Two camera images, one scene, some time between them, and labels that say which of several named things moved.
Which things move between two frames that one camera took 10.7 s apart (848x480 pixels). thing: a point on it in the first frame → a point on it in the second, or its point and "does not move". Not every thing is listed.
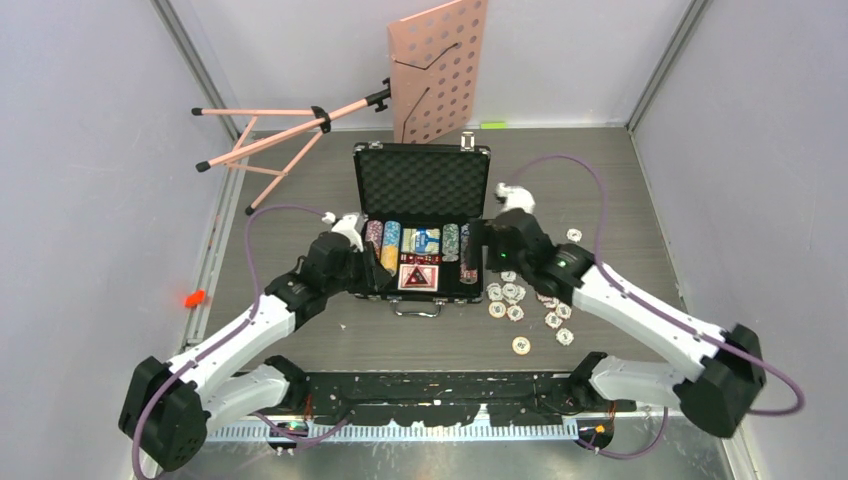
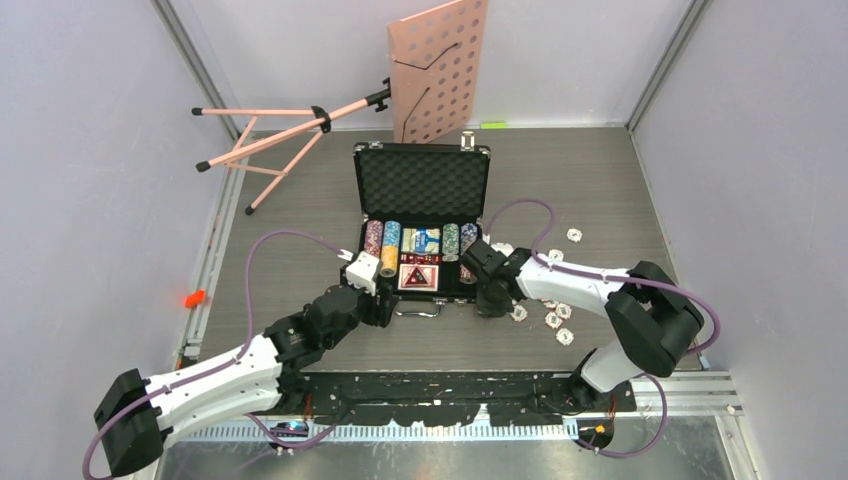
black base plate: x=441 y=399 does not move
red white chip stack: x=374 y=233 does not move
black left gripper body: x=352 y=277 → x=358 y=315
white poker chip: x=574 y=234 does not move
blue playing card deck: x=421 y=241 does not move
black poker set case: x=414 y=202 does not move
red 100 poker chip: x=515 y=313 does not move
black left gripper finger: x=375 y=274 → x=386 y=301
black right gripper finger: x=475 y=242 → x=490 y=305
